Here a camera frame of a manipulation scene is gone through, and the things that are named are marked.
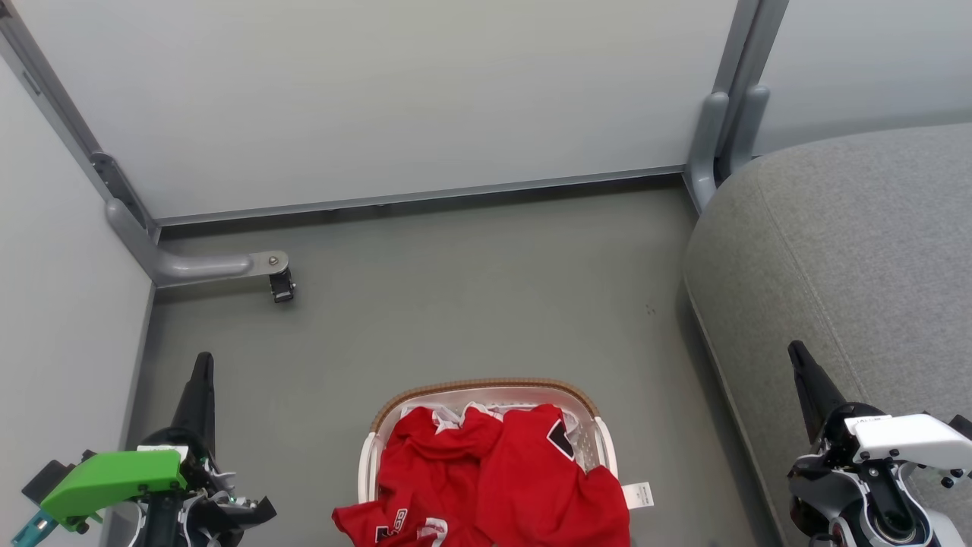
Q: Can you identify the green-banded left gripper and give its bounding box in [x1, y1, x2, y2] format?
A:
[39, 351, 277, 533]

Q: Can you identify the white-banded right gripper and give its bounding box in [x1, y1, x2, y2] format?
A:
[787, 340, 972, 489]

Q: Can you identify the red jersey garment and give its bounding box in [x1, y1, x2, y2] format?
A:
[332, 403, 655, 547]

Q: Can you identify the grey fabric sofa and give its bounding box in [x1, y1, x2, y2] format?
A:
[682, 123, 972, 547]

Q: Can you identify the grey partition foot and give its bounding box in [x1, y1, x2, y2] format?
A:
[105, 198, 291, 289]

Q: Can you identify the white basket with brown rim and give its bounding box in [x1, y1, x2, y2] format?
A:
[358, 378, 617, 505]

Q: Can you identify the teal left camera connector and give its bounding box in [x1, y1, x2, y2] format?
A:
[11, 507, 58, 547]

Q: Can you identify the grey metal partition post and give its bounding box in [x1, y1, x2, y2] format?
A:
[0, 0, 162, 245]
[682, 0, 791, 215]

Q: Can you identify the grey metal partition rail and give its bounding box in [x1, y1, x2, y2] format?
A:
[154, 165, 686, 228]

